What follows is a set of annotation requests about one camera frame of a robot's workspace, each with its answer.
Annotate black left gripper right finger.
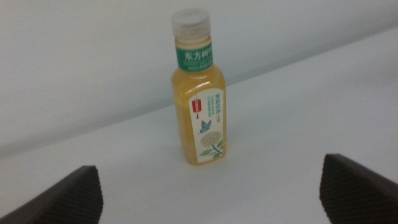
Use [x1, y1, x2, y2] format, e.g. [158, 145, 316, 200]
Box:
[319, 153, 398, 224]

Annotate yellow tea bottle green label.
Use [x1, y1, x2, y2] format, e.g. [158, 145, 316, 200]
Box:
[170, 7, 228, 167]

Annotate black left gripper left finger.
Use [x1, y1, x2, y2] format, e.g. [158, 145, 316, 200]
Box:
[0, 165, 104, 224]

